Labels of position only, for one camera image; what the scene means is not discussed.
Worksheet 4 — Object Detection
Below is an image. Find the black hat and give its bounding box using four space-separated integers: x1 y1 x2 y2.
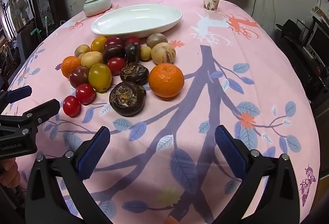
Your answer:
276 19 304 39

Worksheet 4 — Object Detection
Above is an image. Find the olive tan round fruit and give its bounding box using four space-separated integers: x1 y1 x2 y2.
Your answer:
74 44 91 58

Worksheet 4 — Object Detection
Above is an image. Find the brown passion fruit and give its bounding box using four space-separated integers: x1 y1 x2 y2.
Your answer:
146 33 168 49

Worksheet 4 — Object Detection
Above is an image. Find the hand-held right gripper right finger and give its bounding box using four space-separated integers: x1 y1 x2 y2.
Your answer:
214 125 301 224

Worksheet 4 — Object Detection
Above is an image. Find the dark red tomato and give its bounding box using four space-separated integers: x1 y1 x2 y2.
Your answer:
104 36 123 49

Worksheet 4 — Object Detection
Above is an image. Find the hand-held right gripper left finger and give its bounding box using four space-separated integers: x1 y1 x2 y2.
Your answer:
24 126 114 224

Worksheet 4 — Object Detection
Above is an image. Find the dark brown water chestnut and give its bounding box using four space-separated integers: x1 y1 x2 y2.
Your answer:
109 82 147 118
103 44 126 63
124 42 140 64
120 63 150 85

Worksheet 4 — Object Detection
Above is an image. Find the person's left hand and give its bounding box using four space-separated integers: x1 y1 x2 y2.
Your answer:
0 158 20 188

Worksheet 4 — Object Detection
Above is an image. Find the dark purple tomato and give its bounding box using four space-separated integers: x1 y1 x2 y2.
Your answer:
69 66 90 89

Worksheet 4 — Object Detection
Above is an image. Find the round striped pepino melon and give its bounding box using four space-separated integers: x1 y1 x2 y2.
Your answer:
151 42 176 65

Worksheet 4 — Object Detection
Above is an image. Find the black computer monitor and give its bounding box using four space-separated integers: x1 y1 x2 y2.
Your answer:
307 26 329 60

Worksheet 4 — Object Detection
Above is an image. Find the pale green lidded ceramic jar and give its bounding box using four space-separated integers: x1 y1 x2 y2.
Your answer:
83 0 112 17

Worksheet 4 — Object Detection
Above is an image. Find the orange yellow tomato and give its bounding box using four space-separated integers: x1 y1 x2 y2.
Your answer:
90 36 108 53

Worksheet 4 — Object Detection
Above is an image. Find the cardboard box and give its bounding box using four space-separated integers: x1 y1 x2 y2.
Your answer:
311 6 329 24

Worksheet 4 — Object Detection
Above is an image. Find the black media stand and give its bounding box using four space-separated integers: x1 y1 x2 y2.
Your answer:
276 21 329 111

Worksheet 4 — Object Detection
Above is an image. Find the orange mandarin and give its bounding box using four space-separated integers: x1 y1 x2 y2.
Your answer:
61 56 82 78
148 63 185 98

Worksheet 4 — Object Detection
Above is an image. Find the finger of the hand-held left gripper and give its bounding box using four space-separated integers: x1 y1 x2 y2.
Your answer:
0 86 32 114
0 99 61 135

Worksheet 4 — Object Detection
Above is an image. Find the yellow green tomato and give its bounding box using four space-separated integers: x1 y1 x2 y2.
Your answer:
88 63 113 92

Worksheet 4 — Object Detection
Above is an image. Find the pink printed tablecloth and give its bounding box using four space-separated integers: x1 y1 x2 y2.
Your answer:
5 0 320 224

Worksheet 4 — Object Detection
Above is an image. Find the oval yellow pepino melon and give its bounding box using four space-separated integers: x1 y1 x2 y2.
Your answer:
81 51 104 68

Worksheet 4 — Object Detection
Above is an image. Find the white oval plate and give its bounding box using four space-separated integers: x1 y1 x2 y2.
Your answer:
91 4 183 39

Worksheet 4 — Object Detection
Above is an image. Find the printed paper cup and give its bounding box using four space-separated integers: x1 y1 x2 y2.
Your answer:
203 0 222 13

